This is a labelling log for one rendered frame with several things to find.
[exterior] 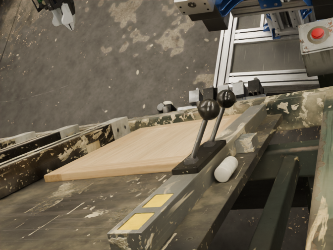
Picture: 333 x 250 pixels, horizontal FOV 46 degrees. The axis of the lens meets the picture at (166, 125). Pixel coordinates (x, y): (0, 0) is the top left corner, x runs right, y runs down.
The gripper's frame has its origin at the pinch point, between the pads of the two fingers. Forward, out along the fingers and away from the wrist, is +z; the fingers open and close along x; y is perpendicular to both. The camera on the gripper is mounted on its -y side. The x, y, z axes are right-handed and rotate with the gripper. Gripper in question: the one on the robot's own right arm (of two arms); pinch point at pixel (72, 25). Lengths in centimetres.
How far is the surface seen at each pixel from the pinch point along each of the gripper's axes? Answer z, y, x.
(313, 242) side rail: -10, 73, 81
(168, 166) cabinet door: 17, 42, 46
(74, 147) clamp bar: 26.7, 28.2, 4.1
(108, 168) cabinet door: 18, 44, 30
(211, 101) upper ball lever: -3, 45, 62
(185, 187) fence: 2, 59, 60
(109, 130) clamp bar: 37.0, 9.2, 2.3
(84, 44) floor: 78, -135, -120
